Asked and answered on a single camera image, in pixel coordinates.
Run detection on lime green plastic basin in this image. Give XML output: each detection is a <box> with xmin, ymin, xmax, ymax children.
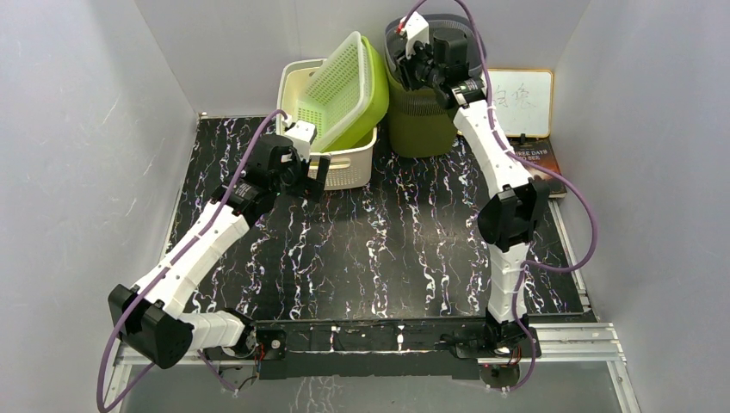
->
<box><xmin>327</xmin><ymin>33</ymin><xmax>389</xmax><ymax>151</ymax></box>

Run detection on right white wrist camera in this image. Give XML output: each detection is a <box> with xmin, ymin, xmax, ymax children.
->
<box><xmin>396</xmin><ymin>11</ymin><xmax>430</xmax><ymax>59</ymax></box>

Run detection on small whiteboard orange frame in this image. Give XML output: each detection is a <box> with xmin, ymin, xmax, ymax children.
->
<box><xmin>489</xmin><ymin>69</ymin><xmax>554</xmax><ymax>139</ymax></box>

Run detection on pale green colander basket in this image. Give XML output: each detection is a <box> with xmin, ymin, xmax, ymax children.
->
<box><xmin>294</xmin><ymin>31</ymin><xmax>366</xmax><ymax>152</ymax></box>

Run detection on grey slatted bin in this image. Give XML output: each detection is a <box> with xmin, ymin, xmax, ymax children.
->
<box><xmin>384</xmin><ymin>13</ymin><xmax>480</xmax><ymax>81</ymax></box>

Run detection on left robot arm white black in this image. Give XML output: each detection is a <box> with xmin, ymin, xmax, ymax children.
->
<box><xmin>108</xmin><ymin>134</ymin><xmax>331</xmax><ymax>369</ymax></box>

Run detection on cream perforated storage basket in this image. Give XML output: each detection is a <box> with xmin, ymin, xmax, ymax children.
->
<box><xmin>277</xmin><ymin>59</ymin><xmax>379</xmax><ymax>191</ymax></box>

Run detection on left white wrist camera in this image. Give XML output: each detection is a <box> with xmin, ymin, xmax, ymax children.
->
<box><xmin>283</xmin><ymin>120</ymin><xmax>318</xmax><ymax>163</ymax></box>

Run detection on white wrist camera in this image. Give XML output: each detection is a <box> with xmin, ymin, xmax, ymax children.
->
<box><xmin>396</xmin><ymin>11</ymin><xmax>430</xmax><ymax>59</ymax></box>
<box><xmin>283</xmin><ymin>120</ymin><xmax>318</xmax><ymax>163</ymax></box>

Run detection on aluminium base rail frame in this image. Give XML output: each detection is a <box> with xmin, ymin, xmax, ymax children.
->
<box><xmin>104</xmin><ymin>196</ymin><xmax>643</xmax><ymax>413</ymax></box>

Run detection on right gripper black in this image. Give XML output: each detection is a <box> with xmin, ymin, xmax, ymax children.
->
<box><xmin>394</xmin><ymin>38</ymin><xmax>443</xmax><ymax>92</ymax></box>

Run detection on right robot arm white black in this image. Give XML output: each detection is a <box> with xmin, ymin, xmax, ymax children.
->
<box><xmin>395</xmin><ymin>27</ymin><xmax>549</xmax><ymax>356</ymax></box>

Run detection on dark book three days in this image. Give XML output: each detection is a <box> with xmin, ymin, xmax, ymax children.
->
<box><xmin>509</xmin><ymin>136</ymin><xmax>567</xmax><ymax>199</ymax></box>

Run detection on olive green slatted bin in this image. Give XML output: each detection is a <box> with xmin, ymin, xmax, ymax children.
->
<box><xmin>387</xmin><ymin>63</ymin><xmax>457</xmax><ymax>158</ymax></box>

